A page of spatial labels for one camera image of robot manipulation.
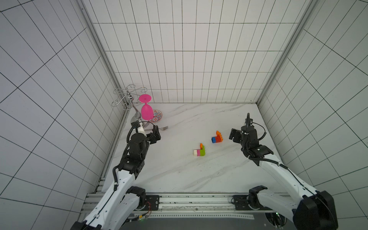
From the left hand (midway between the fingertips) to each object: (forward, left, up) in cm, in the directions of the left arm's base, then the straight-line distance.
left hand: (150, 130), depth 79 cm
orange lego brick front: (0, -31, -19) cm, 36 cm away
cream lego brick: (-6, -26, -16) cm, 32 cm away
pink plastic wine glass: (+16, +5, -4) cm, 18 cm away
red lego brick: (+4, -43, -17) cm, 46 cm away
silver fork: (+14, -2, -20) cm, 24 cm away
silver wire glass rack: (+20, +15, +9) cm, 26 cm away
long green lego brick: (-4, -31, -17) cm, 36 cm away
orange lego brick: (+10, -44, -18) cm, 48 cm away
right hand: (+4, -53, -4) cm, 53 cm away
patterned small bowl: (+26, +2, -18) cm, 32 cm away
